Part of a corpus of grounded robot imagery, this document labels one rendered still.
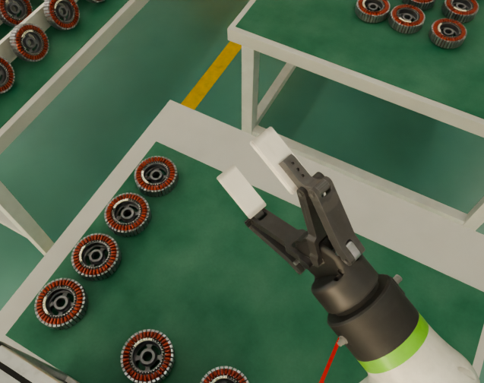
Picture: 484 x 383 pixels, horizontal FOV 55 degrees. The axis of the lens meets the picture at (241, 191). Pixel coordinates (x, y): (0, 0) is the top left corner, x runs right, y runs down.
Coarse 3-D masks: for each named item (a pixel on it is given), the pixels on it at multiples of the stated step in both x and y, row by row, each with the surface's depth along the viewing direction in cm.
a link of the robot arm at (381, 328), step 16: (384, 288) 52; (400, 288) 55; (368, 304) 51; (384, 304) 51; (400, 304) 52; (336, 320) 54; (352, 320) 51; (368, 320) 50; (384, 320) 50; (400, 320) 51; (416, 320) 52; (352, 336) 52; (368, 336) 51; (384, 336) 50; (400, 336) 50; (352, 352) 54; (368, 352) 51; (384, 352) 51
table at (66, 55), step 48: (0, 0) 146; (48, 0) 145; (96, 0) 157; (144, 0) 166; (48, 48) 150; (96, 48) 154; (0, 96) 139; (48, 96) 143; (0, 144) 133; (0, 192) 147; (48, 240) 181
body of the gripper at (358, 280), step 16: (304, 240) 54; (336, 256) 51; (320, 272) 56; (336, 272) 52; (352, 272) 51; (368, 272) 52; (320, 288) 53; (336, 288) 51; (352, 288) 51; (368, 288) 51; (336, 304) 52; (352, 304) 51
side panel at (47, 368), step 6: (12, 348) 75; (24, 354) 79; (30, 360) 80; (36, 360) 83; (42, 366) 85; (48, 366) 88; (48, 372) 88; (54, 372) 91; (60, 372) 93; (60, 378) 94; (66, 378) 97; (72, 378) 97
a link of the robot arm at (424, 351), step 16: (416, 336) 51; (432, 336) 52; (400, 352) 50; (416, 352) 51; (432, 352) 51; (448, 352) 52; (368, 368) 53; (384, 368) 51; (400, 368) 51; (416, 368) 50; (432, 368) 50; (448, 368) 51; (464, 368) 52
